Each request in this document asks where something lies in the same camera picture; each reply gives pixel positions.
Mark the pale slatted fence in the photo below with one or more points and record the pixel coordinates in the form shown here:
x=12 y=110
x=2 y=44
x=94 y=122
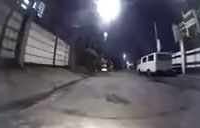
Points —
x=41 y=46

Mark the pale sign post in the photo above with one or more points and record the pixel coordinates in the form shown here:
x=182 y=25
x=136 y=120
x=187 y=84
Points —
x=182 y=50

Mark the vehicle with lit headlights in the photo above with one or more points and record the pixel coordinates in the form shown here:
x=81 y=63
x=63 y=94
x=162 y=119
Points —
x=104 y=68

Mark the white van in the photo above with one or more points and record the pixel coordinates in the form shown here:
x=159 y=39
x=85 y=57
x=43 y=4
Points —
x=153 y=62

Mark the dark tree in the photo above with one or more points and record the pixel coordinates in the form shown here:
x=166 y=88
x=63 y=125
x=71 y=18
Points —
x=81 y=36

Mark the grey concrete sidewalk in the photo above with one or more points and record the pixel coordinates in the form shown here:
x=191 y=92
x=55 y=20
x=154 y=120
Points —
x=24 y=81

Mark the street lamp pole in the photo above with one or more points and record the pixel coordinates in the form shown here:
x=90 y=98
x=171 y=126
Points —
x=156 y=38

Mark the grey asphalt road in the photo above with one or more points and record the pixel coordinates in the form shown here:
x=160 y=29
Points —
x=121 y=86

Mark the white rail fence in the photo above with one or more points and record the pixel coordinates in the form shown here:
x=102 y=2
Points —
x=196 y=57

